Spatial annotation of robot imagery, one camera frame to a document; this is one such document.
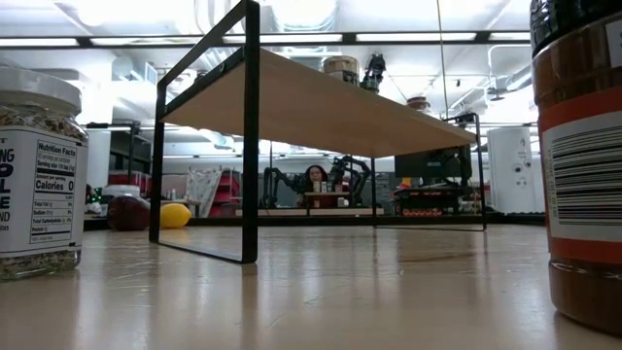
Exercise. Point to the red storage rack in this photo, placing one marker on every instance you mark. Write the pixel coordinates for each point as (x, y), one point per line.
(228, 187)

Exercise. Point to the black lid orange spice jar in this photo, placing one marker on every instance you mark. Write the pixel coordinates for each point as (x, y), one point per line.
(583, 170)

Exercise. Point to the green lid spice jar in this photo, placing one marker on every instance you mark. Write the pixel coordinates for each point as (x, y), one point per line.
(373, 73)

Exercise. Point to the background robot arm with leds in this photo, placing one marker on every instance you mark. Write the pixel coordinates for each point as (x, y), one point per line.
(94, 197)

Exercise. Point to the yellow lemon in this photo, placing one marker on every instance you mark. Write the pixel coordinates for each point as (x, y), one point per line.
(176, 216)

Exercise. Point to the dark red apple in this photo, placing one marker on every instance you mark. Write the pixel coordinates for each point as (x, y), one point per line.
(127, 214)

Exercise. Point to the tan paper cup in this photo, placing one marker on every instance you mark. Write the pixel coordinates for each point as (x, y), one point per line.
(340, 65)

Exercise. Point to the black computer monitor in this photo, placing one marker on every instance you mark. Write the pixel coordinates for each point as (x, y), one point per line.
(427, 163)

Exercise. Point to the black background robot arm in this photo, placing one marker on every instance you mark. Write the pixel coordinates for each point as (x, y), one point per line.
(282, 182)
(355, 175)

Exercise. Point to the small background spice shelf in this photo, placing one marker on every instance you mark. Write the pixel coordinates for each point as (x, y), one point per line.
(325, 194)

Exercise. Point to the black aluminium rig frame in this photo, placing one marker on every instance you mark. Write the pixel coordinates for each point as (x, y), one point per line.
(437, 220)

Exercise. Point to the white lid spice jar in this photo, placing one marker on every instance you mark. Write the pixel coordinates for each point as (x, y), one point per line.
(44, 194)

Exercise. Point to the white cylindrical cabinet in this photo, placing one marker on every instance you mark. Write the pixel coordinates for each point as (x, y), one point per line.
(510, 170)

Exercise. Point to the person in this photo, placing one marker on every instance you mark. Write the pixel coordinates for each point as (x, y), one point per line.
(316, 176)

